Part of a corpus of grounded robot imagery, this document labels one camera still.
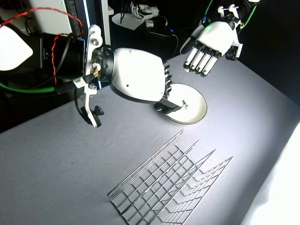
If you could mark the spare white robot hand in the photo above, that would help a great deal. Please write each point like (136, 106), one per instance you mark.
(150, 10)

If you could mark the white plate with printed underside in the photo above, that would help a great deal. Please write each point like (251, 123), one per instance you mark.
(192, 98)

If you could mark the white round stand base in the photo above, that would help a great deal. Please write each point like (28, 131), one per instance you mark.
(126, 21)

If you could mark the grey table cloth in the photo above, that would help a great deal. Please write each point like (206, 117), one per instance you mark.
(70, 175)

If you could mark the white robot body column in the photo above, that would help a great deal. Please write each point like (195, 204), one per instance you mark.
(51, 16)

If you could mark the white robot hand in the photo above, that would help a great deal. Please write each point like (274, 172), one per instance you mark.
(216, 35)
(138, 75)

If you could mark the black electronics box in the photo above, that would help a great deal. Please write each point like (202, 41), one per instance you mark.
(164, 32)

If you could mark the small white device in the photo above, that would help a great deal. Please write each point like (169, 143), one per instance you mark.
(149, 23)

